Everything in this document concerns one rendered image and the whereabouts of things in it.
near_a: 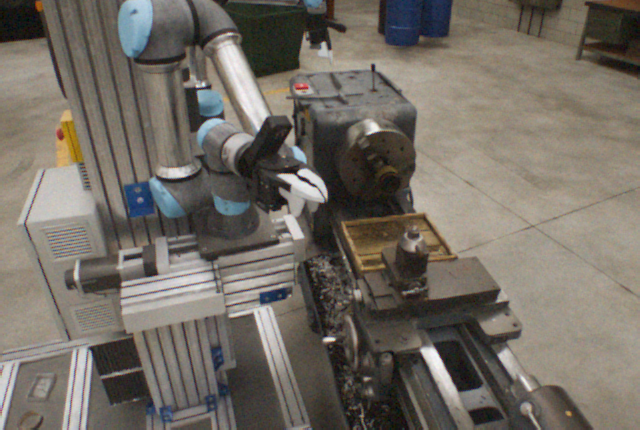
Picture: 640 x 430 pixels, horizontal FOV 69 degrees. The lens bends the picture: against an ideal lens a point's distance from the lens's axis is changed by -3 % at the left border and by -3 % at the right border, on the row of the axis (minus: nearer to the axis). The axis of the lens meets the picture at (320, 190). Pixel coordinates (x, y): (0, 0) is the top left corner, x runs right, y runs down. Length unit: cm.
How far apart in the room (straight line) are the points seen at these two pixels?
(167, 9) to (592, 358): 255
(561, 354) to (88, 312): 224
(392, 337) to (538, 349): 149
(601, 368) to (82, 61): 262
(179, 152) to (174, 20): 31
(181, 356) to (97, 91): 103
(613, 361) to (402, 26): 644
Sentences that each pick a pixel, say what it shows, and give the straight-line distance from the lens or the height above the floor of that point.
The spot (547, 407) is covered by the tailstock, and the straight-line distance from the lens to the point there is 108.
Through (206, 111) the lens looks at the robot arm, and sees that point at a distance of 173.
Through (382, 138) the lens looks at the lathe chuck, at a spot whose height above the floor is 120.
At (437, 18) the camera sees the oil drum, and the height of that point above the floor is 34.
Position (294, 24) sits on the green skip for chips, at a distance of 659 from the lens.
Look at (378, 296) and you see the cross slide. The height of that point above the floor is 97.
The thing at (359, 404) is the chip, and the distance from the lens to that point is 170.
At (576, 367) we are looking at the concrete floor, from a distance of 282.
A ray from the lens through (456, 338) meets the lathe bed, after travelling 156.
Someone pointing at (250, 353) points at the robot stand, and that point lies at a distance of 232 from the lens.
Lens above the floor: 196
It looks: 31 degrees down
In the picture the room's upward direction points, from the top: straight up
